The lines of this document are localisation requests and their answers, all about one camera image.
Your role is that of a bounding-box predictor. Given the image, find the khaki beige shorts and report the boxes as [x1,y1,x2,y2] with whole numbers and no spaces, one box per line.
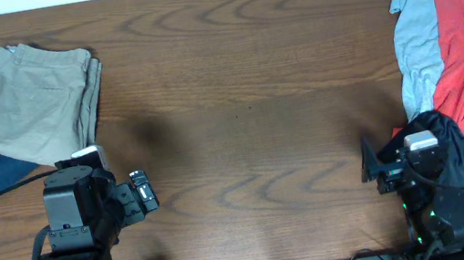
[0,44,103,166]

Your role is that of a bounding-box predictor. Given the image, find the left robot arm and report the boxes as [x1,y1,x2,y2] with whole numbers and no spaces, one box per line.
[31,151,160,260]

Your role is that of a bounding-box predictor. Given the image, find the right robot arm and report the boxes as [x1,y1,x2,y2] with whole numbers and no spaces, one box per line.
[360,130,464,260]

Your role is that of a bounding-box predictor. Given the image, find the light blue grey garment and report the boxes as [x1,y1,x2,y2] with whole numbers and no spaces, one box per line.
[389,0,445,121]

